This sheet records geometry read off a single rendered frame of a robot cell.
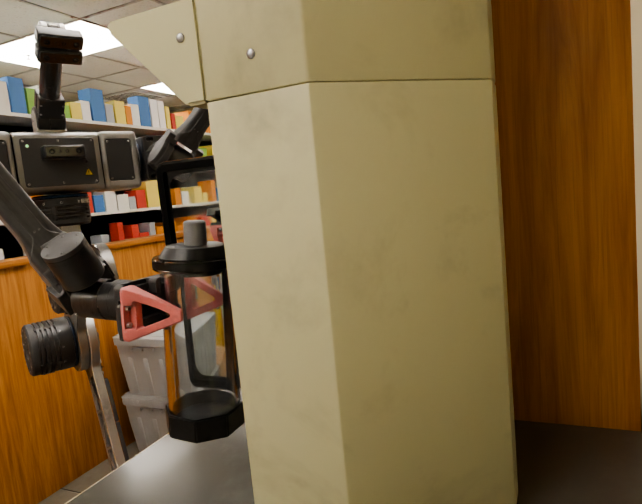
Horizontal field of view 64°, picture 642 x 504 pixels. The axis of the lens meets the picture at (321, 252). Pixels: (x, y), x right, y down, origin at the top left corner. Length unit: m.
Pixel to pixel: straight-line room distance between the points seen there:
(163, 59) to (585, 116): 0.54
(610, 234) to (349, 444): 0.47
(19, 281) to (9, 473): 0.85
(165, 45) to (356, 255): 0.28
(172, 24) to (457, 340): 0.43
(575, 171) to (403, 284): 0.37
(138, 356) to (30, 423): 0.56
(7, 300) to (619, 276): 2.43
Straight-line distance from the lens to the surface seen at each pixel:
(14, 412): 2.80
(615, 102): 0.81
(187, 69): 0.55
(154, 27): 0.58
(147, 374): 2.92
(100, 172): 1.49
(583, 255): 0.81
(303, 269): 0.49
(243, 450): 0.84
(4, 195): 0.85
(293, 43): 0.49
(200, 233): 0.66
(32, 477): 2.93
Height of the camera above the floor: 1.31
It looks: 7 degrees down
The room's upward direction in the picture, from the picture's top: 6 degrees counter-clockwise
